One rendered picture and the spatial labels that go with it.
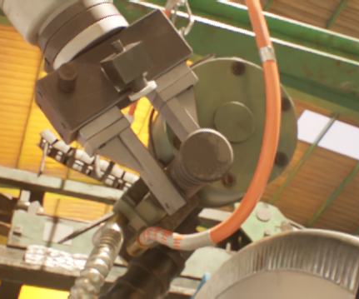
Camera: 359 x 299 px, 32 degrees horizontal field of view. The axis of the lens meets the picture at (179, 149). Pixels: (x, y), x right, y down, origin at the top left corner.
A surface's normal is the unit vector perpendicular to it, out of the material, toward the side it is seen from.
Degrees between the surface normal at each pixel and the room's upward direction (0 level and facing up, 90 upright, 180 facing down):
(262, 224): 90
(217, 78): 115
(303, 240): 91
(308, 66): 180
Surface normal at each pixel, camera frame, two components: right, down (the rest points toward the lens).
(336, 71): 0.00, 0.75
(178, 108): 0.22, -0.26
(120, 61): 0.44, 0.05
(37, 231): 0.33, -0.62
